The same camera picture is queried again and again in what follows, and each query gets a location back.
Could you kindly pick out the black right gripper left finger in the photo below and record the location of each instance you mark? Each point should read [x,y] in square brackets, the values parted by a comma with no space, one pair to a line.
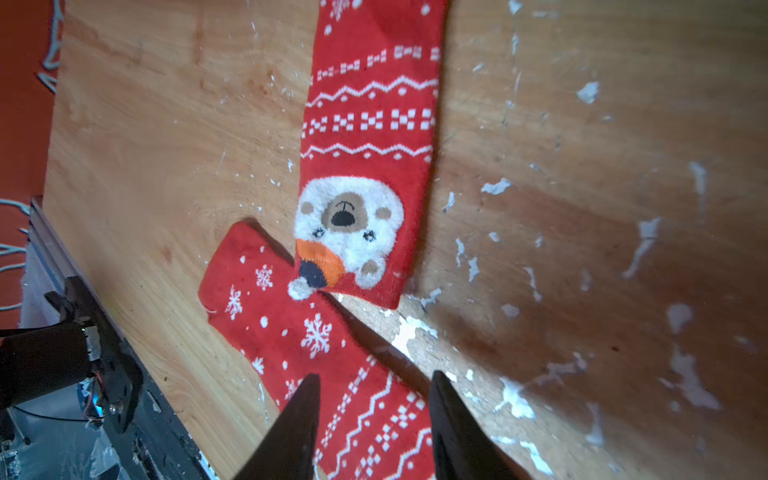
[287,451]

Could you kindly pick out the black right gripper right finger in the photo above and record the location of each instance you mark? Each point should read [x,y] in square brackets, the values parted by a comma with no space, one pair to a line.
[461,450]

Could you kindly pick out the red christmas sock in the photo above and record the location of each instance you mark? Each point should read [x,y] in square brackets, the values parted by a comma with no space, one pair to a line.
[372,425]

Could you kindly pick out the red snowflake sock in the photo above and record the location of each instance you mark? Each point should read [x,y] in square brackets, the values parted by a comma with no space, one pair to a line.
[367,146]

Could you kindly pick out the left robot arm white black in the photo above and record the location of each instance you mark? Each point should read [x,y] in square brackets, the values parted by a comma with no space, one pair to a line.
[38,361]

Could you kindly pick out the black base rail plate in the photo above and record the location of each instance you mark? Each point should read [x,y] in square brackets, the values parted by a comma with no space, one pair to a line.
[141,428]

